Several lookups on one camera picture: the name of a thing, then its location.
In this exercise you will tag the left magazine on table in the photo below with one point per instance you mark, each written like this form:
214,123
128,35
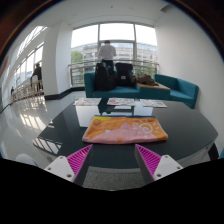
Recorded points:
87,102

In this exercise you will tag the orange pink patterned towel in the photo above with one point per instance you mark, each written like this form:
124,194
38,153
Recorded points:
124,130

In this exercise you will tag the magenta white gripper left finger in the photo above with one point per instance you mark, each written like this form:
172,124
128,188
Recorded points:
72,168

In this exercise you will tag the person in dark clothes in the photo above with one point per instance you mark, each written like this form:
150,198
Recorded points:
38,73

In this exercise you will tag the wooden side table top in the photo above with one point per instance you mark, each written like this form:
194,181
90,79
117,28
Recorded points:
157,86

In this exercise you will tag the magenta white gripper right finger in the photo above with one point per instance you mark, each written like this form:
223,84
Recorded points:
153,166

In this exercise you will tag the middle magazine on table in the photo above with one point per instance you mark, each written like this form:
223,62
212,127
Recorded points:
121,102

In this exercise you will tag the black backpack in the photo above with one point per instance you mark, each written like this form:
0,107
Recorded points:
105,78
124,74

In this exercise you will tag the teal sofa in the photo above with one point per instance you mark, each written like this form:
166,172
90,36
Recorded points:
181,90

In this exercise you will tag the left black backpack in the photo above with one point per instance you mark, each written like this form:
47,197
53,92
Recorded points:
105,78

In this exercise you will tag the magazine on table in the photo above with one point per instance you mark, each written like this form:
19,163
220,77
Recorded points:
121,102
152,103
87,102

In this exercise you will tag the right magazine on table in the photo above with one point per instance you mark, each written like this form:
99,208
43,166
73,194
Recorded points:
152,103

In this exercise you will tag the person in white shirt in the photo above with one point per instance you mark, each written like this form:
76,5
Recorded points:
107,52

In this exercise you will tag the right black backpack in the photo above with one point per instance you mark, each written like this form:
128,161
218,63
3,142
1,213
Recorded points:
124,74

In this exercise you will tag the brown bag on sofa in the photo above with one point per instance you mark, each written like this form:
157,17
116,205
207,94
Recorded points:
145,79

